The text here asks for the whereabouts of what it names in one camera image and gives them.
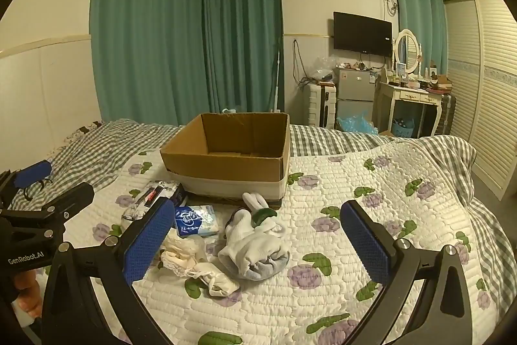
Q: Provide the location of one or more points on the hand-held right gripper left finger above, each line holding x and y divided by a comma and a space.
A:
148, 242

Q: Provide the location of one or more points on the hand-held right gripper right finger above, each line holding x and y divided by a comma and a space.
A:
364, 244

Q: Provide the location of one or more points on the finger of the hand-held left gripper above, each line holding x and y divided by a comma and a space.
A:
68, 201
33, 172

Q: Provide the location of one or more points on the cream lace cloth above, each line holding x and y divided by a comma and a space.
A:
181, 250

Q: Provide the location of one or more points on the black and white patterned packet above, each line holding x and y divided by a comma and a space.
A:
161, 192

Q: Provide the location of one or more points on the blue tissue pack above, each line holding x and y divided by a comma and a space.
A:
196, 221

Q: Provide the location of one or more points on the white sock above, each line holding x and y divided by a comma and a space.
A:
218, 282

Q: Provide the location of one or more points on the dark green soft item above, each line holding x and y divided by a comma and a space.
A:
264, 216

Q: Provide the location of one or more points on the white cloth bundle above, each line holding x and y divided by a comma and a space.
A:
252, 252

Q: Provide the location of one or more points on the cardboard box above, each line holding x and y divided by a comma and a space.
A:
242, 187

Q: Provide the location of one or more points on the person's left hand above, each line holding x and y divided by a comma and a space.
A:
28, 290

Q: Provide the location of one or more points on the white floral quilt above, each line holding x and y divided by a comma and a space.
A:
323, 296

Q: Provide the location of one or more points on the blue plastic bag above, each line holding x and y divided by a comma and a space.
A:
355, 124

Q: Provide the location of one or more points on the blue basket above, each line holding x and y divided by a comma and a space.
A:
403, 128

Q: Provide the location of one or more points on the white suitcase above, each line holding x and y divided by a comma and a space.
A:
321, 104

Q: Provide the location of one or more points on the dark suitcase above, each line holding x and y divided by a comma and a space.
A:
446, 114

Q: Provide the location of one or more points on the small silver fridge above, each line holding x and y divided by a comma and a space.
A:
355, 90

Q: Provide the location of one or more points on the white dressing table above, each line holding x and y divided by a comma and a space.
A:
404, 94

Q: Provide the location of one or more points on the clear plastic bag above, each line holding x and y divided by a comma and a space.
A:
325, 67

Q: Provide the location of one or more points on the white pole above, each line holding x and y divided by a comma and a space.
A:
278, 78

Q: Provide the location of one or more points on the wide teal curtain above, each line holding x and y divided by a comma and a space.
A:
149, 25

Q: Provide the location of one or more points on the white oval mirror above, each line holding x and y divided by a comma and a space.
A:
406, 50

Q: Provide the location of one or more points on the white louvred wardrobe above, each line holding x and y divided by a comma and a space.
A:
484, 86

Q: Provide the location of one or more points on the teal corner curtain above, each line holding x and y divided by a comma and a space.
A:
242, 29

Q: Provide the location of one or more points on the narrow teal curtain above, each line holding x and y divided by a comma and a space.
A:
420, 13

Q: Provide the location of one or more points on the black wall television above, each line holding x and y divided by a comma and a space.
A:
361, 33

